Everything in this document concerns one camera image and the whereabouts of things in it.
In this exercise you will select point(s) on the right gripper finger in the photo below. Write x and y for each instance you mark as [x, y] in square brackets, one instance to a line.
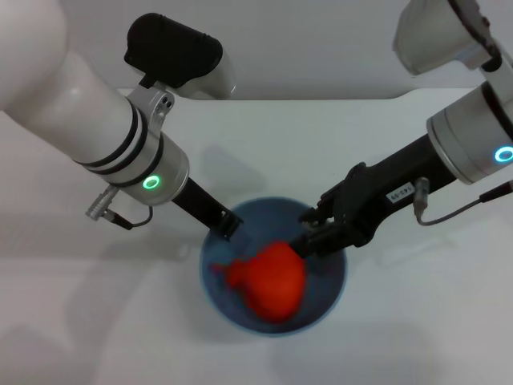
[318, 216]
[320, 240]

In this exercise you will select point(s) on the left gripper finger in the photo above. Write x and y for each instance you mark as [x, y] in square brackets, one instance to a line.
[230, 224]

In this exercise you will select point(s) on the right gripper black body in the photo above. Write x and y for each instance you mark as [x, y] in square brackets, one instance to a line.
[384, 188]

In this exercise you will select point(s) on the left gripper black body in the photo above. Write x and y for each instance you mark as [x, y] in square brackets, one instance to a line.
[198, 202]

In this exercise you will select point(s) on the blue bowl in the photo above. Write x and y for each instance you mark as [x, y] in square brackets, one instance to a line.
[264, 212]

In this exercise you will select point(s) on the orange fruit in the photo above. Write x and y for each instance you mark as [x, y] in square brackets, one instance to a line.
[276, 284]

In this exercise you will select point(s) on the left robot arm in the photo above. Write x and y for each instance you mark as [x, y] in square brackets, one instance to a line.
[80, 108]

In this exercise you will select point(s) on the left wrist camera housing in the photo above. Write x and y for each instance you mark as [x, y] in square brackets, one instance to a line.
[180, 44]

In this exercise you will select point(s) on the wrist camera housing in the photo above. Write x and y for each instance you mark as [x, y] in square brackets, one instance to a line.
[433, 36]
[180, 44]

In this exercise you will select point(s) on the right wrist camera housing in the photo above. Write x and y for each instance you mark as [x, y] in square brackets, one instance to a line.
[433, 36]

